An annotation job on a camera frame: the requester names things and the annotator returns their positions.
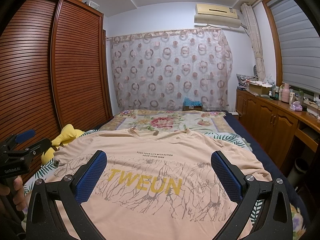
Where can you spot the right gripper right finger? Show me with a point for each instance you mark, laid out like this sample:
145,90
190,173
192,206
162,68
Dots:
274,220

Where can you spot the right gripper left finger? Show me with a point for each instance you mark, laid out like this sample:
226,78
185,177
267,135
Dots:
44,220

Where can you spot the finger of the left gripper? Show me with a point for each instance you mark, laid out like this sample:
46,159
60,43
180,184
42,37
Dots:
19,138
38,148

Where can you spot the beige printed t-shirt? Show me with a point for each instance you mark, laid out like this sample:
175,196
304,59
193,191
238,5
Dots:
157,185

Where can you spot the person's left hand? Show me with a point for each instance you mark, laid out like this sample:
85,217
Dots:
18,197

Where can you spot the yellow plush toy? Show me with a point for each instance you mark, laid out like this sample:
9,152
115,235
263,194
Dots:
67,135

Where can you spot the navy bed mattress edge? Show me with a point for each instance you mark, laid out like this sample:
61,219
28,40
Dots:
269,166

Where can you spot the brown louvered wardrobe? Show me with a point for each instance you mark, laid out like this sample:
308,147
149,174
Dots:
53,69

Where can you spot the wooden sideboard cabinet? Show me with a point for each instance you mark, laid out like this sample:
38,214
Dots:
276,127

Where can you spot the purple small object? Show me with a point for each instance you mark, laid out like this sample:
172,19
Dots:
296,106

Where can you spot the floral bed cover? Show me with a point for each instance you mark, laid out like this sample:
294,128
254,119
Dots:
169,121

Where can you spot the pink thermos bottle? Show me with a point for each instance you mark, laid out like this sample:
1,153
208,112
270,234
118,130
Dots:
285,93

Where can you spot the cardboard box on sideboard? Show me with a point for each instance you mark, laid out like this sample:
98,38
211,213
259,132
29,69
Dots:
259,89

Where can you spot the blue item on box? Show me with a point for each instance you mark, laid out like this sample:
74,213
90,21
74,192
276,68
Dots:
191,105

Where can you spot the circle pattern lace curtain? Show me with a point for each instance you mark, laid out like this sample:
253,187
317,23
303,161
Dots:
159,70

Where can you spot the grey window blind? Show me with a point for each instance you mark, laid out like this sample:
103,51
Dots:
299,44

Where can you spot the beige side curtain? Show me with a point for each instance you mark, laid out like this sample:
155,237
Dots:
254,34

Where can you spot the wall air conditioner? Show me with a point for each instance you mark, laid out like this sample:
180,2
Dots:
216,15

